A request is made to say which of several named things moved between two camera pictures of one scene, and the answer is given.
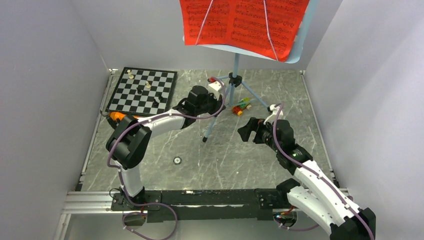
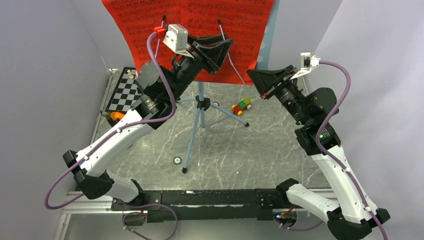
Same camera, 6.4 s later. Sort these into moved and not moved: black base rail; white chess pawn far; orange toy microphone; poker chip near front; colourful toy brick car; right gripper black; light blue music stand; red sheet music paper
Moved: right gripper black; light blue music stand; red sheet music paper
Not moved: black base rail; white chess pawn far; orange toy microphone; colourful toy brick car; poker chip near front
